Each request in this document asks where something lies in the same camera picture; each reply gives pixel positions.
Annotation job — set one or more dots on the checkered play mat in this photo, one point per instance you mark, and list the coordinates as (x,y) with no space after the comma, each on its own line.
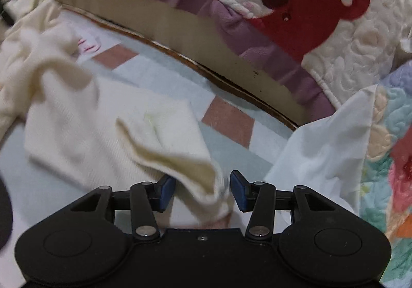
(244,144)

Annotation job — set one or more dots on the floral quilted blanket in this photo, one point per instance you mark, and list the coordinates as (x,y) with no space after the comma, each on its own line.
(360,158)

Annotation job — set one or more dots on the cream zip-up hoodie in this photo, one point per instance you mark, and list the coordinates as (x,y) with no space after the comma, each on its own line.
(95,131)

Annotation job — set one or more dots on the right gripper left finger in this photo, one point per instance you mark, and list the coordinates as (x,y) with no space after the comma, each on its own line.
(146,199)

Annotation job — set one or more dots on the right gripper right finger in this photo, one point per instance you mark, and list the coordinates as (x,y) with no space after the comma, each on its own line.
(259,199)

